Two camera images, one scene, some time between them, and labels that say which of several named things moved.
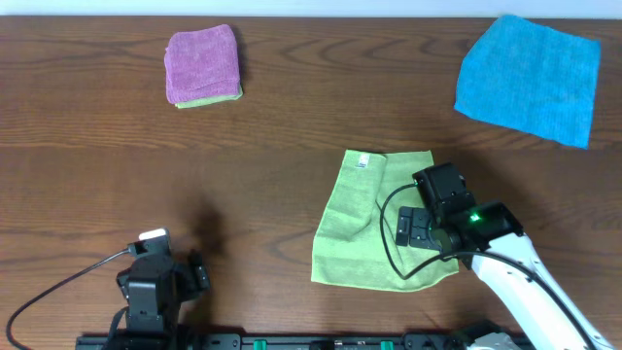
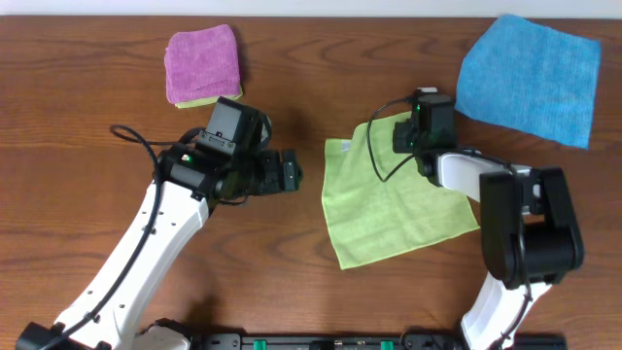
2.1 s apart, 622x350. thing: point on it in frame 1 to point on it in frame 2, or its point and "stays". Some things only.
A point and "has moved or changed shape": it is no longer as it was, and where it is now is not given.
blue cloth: [523, 74] stays
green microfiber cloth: [348, 247] has moved or changed shape
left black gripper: [195, 274] to [280, 174]
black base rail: [307, 341] stays
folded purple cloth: [201, 63] stays
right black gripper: [417, 220] to [398, 142]
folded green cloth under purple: [209, 100] stays
